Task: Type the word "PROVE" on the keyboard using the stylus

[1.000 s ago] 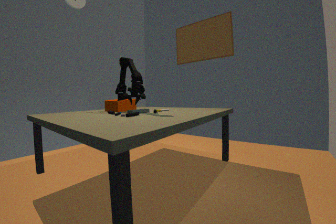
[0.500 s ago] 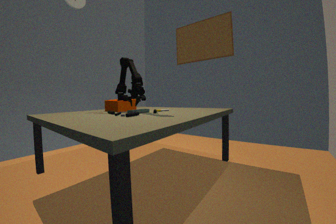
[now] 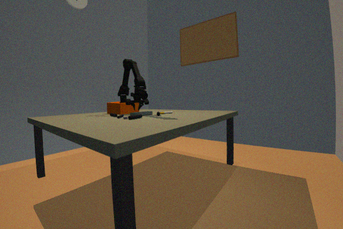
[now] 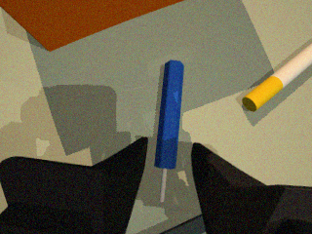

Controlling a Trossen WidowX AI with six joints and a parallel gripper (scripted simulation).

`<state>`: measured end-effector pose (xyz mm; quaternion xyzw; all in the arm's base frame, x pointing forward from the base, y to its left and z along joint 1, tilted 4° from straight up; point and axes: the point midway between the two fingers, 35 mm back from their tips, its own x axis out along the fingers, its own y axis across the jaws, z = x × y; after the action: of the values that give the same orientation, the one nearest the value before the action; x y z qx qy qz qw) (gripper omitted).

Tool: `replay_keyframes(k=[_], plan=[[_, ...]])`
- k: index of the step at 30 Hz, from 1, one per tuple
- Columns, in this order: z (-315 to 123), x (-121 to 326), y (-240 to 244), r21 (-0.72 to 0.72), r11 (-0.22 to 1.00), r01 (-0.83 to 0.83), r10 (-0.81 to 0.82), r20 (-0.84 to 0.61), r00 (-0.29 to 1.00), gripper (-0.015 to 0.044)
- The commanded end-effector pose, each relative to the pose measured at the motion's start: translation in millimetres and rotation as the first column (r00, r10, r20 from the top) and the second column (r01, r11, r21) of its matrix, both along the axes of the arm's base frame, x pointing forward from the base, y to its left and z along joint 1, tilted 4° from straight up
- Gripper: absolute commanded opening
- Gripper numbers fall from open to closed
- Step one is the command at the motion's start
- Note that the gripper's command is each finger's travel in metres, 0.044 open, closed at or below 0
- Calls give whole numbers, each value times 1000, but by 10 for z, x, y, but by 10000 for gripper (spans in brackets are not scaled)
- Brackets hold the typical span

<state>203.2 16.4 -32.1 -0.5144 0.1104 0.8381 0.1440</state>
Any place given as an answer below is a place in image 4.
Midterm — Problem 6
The blue stylus with thin metal tip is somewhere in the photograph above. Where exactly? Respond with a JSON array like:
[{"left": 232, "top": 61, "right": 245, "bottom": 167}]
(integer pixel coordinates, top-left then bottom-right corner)
[{"left": 154, "top": 60, "right": 184, "bottom": 203}]

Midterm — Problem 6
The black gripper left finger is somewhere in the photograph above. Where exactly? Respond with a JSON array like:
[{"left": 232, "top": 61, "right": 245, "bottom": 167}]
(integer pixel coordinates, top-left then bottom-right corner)
[{"left": 0, "top": 137, "right": 148, "bottom": 234}]

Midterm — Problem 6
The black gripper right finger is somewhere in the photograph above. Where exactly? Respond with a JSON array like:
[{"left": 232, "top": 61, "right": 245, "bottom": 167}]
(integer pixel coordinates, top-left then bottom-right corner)
[{"left": 191, "top": 142, "right": 312, "bottom": 234}]

